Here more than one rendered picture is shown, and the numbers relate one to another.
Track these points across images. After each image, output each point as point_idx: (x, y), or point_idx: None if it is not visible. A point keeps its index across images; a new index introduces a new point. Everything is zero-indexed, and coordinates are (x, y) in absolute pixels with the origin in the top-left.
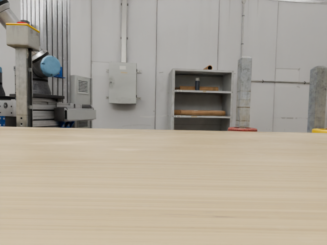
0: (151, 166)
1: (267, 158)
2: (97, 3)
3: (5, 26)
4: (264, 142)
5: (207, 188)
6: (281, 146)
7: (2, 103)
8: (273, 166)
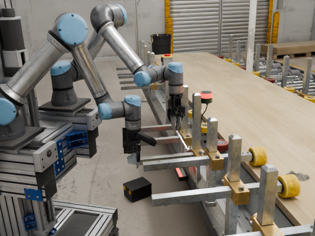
0: (220, 81)
1: (210, 78)
2: None
3: (104, 42)
4: (194, 77)
5: (224, 79)
6: (198, 77)
7: (94, 116)
8: (214, 78)
